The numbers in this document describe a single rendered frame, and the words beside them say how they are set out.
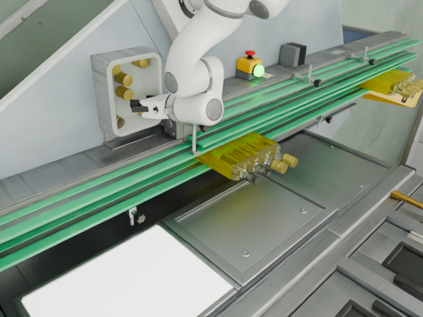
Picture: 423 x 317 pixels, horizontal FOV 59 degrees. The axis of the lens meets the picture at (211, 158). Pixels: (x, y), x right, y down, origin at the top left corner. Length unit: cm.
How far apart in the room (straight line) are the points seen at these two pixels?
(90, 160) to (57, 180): 12
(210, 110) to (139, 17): 45
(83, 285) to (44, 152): 38
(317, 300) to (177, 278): 36
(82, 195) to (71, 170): 10
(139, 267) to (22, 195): 34
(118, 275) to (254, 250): 37
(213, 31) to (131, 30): 45
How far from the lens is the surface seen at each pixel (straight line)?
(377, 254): 125
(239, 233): 114
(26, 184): 108
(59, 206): 100
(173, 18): 116
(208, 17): 75
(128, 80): 111
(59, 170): 110
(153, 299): 97
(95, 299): 99
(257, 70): 145
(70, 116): 113
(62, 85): 109
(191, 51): 75
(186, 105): 86
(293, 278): 104
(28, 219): 98
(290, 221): 121
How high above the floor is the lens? 170
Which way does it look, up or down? 37 degrees down
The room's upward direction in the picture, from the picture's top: 120 degrees clockwise
